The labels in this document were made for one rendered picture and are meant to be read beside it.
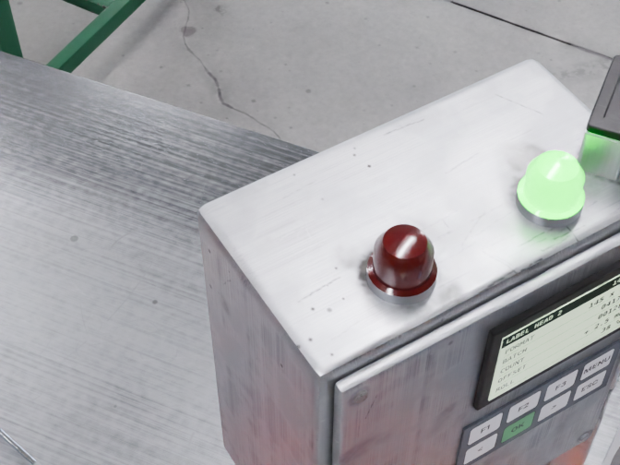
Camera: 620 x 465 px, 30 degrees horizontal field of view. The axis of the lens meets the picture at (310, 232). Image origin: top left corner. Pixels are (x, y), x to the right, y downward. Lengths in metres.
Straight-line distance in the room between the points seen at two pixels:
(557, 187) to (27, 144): 1.02
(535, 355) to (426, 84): 2.20
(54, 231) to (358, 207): 0.88
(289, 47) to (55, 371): 1.66
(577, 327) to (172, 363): 0.75
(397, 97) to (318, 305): 2.21
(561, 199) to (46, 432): 0.79
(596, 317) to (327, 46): 2.28
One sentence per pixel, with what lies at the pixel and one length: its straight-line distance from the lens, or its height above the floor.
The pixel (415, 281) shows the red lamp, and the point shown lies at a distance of 0.42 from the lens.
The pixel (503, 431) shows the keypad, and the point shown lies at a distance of 0.53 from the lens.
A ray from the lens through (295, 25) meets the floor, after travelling 2.80.
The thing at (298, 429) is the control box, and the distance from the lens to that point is 0.46.
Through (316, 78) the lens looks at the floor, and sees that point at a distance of 2.66.
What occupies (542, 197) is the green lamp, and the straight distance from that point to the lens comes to 0.45.
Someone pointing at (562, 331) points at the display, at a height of 1.43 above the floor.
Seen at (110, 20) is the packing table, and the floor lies 0.20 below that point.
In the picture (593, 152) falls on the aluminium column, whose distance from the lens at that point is 0.47.
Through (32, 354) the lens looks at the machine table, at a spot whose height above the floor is 0.83.
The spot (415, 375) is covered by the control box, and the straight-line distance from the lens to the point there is 0.43.
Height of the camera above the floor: 1.82
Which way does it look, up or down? 51 degrees down
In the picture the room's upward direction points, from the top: straight up
